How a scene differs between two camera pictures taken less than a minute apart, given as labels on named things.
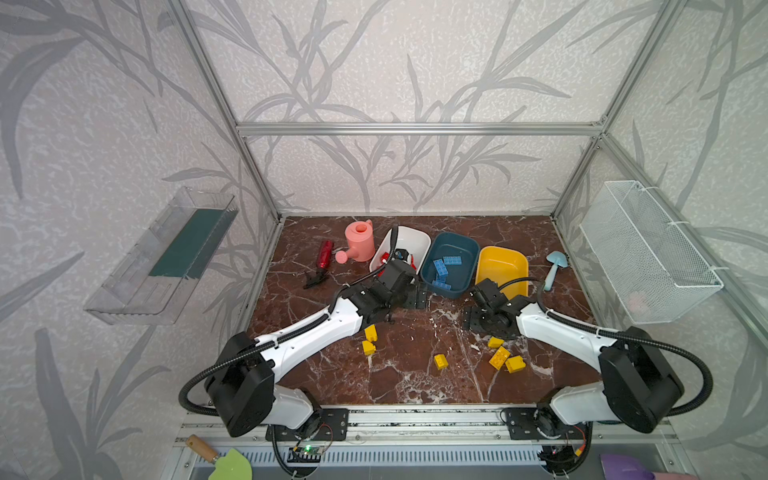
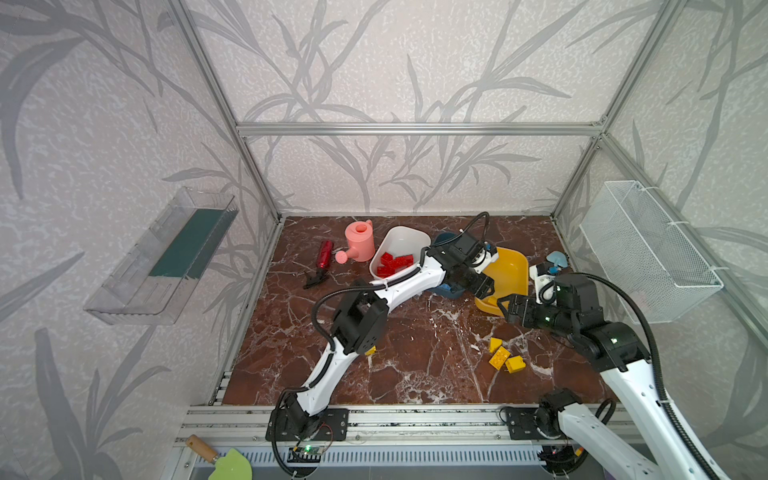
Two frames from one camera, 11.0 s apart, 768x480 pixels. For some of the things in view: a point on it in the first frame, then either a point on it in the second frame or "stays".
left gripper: [411, 294] -> [477, 282]
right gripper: [477, 318] -> [522, 310]
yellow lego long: [499, 357] stays
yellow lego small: [494, 342] stays
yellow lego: [515, 364] stays
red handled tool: [324, 262] stays
